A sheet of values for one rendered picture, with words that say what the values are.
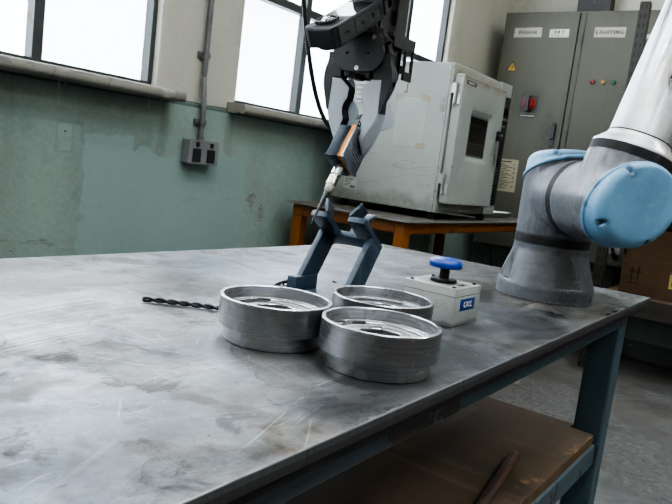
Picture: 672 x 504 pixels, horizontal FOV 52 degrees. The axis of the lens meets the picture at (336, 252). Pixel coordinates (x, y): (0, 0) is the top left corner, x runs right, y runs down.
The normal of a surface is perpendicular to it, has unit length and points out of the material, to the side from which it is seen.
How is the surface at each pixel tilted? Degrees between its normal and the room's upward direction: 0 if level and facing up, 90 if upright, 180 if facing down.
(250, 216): 90
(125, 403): 0
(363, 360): 90
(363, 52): 90
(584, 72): 90
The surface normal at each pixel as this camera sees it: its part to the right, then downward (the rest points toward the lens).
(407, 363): 0.38, 0.17
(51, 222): 0.81, 0.18
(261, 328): -0.13, 0.11
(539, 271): -0.37, -0.24
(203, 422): 0.12, -0.98
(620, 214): 0.15, 0.27
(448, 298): -0.57, 0.04
